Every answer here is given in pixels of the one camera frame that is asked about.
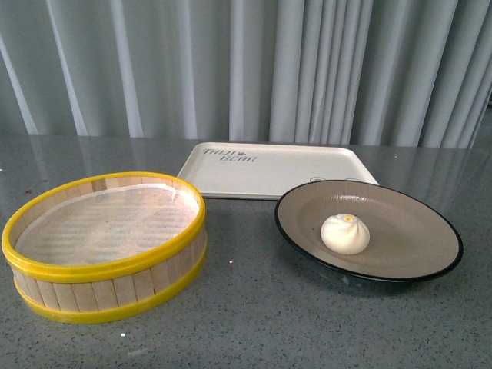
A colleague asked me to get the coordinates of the white steamed bun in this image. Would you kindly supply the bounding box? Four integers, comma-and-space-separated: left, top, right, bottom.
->
321, 214, 371, 255

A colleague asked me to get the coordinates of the brown plate with black rim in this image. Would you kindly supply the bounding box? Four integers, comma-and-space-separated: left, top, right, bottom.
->
274, 180, 464, 283

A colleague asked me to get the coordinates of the white steamer liner paper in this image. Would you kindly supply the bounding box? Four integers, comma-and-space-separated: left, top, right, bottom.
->
15, 184, 199, 265

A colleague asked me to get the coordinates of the yellow rimmed bamboo steamer basket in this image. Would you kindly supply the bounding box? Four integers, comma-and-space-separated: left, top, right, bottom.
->
2, 172, 208, 324

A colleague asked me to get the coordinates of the grey pleated curtain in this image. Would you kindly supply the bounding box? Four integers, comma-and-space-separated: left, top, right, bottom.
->
1, 1, 491, 148

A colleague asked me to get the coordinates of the cream rectangular bear tray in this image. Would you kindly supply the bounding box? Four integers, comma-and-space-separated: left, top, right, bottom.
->
178, 142, 377, 200

